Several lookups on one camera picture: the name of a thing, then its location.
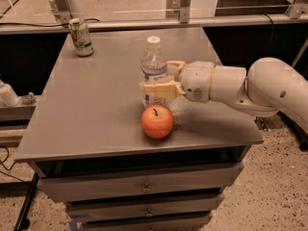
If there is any red apple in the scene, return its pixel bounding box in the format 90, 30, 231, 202
141, 105, 174, 139

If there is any metal frame rail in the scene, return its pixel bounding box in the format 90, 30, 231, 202
0, 13, 308, 35

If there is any white cylinder at left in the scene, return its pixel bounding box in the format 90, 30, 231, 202
0, 80, 20, 107

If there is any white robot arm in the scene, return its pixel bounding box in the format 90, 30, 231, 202
140, 58, 308, 133

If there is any black stand leg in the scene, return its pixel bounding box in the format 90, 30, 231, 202
13, 173, 39, 231

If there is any green and white soda can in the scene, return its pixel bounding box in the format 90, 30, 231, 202
68, 17, 94, 57

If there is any clear plastic water bottle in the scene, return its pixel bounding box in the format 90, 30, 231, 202
140, 36, 168, 110

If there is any grey drawer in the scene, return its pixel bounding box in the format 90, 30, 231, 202
84, 212, 212, 231
38, 163, 244, 202
66, 194, 224, 222

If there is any middle grey drawer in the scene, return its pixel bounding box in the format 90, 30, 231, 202
66, 194, 224, 222

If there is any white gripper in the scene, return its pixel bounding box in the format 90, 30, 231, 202
140, 61, 215, 103

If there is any small metal fitting at left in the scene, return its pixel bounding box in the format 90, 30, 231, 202
21, 92, 36, 105

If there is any bottom grey drawer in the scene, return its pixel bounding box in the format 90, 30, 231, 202
84, 212, 212, 231

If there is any grey drawer cabinet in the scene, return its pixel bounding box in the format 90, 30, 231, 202
13, 27, 265, 231

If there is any black cable on floor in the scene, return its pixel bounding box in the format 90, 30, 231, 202
0, 145, 27, 183

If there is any top grey drawer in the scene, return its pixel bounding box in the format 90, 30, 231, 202
38, 163, 244, 202

